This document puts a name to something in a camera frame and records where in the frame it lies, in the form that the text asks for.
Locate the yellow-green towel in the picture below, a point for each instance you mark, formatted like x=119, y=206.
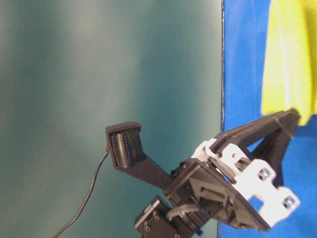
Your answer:
x=290, y=66

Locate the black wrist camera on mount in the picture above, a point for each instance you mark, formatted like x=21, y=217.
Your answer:
x=127, y=155

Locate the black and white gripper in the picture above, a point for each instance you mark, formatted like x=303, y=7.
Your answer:
x=253, y=198

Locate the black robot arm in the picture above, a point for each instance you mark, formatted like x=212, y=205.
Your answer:
x=152, y=222

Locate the blue table cloth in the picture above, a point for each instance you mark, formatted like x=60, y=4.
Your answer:
x=245, y=29

